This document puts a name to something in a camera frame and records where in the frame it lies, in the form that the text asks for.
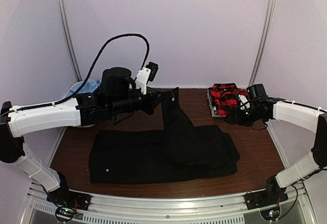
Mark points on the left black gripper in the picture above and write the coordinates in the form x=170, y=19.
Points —
x=153, y=100

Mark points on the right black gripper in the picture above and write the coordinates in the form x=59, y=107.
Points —
x=236, y=117

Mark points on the red black plaid shirt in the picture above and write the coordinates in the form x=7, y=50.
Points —
x=225, y=96

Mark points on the black long sleeve shirt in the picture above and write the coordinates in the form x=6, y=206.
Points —
x=179, y=152

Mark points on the white plastic basin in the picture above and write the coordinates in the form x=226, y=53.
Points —
x=76, y=88

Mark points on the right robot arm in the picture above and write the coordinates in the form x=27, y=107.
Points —
x=298, y=129

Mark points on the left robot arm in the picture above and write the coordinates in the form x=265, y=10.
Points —
x=117, y=94

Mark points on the light blue shirt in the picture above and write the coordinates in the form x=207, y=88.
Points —
x=88, y=86

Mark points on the right circuit board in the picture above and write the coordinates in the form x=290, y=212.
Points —
x=270, y=214

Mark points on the circuit board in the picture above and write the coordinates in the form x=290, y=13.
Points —
x=65, y=214
x=270, y=214

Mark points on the left circuit board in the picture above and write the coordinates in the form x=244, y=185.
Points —
x=65, y=214

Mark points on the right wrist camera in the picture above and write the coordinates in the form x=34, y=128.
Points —
x=243, y=102

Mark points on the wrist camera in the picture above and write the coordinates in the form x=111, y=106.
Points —
x=146, y=74
x=243, y=102

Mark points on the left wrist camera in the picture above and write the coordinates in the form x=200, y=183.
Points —
x=146, y=74

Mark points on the right aluminium frame post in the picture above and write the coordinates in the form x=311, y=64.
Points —
x=270, y=9

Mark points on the aluminium frame post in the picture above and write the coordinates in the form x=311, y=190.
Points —
x=68, y=40
x=270, y=9

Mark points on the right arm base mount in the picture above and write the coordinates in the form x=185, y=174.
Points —
x=271, y=195

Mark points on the front aluminium rail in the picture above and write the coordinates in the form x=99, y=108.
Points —
x=229, y=208

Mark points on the left aluminium frame post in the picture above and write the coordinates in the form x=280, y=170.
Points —
x=68, y=40

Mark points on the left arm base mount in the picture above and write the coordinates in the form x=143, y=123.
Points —
x=63, y=196

